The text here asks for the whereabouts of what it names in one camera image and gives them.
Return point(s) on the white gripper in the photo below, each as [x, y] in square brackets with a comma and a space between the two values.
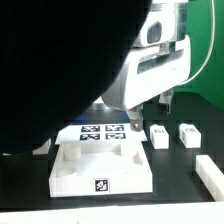
[146, 74]

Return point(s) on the white square tabletop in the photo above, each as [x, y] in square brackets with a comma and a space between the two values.
[85, 168]

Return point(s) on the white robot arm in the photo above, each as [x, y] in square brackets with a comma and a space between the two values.
[58, 56]

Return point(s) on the white sheet with markers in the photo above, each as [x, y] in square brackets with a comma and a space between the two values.
[99, 132]

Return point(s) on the white obstacle bar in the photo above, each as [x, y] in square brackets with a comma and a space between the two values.
[211, 176]

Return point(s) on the white front ledge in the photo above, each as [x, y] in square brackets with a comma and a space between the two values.
[182, 213]

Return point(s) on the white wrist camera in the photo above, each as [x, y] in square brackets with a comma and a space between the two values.
[150, 34]

